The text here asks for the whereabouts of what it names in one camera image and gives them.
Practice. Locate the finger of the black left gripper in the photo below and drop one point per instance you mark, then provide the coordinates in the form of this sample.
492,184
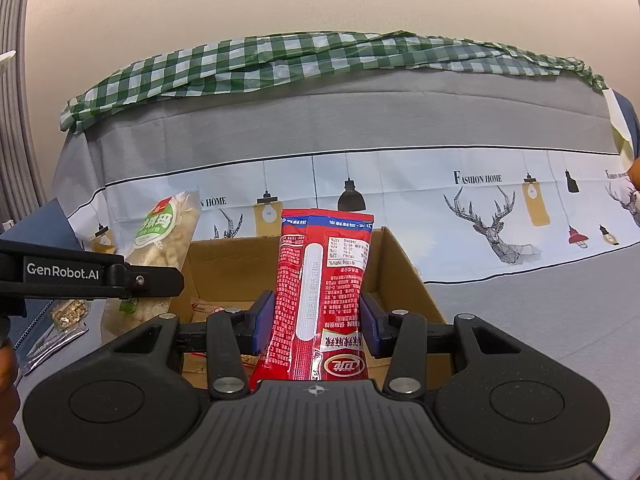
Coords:
154,282

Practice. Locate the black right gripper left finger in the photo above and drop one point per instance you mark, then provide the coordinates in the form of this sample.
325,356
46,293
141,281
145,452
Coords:
224,338

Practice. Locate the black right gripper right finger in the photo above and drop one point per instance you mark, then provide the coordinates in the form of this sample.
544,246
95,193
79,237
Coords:
418,352

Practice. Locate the green label snack bag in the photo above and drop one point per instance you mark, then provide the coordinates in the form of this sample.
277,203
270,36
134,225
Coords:
163,239

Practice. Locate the silver foil snack packet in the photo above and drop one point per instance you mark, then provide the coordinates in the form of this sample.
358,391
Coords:
51,342

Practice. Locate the red snack packet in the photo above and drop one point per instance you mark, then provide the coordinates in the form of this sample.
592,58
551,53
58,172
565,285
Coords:
315,334

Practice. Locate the person's left hand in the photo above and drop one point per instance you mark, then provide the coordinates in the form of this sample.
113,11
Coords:
9,405

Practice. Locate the blue sofa cushion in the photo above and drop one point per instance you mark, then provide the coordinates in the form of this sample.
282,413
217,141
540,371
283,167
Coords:
47,226

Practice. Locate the clear bag of nuts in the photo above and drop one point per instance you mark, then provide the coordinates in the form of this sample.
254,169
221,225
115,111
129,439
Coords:
68,313

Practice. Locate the brown cardboard box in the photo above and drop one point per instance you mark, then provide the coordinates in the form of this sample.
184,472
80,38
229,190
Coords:
233,273

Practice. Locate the deer print sofa cover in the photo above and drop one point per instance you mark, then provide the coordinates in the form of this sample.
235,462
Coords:
507,194

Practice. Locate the green checkered cloth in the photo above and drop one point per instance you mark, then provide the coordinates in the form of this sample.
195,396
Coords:
256,63

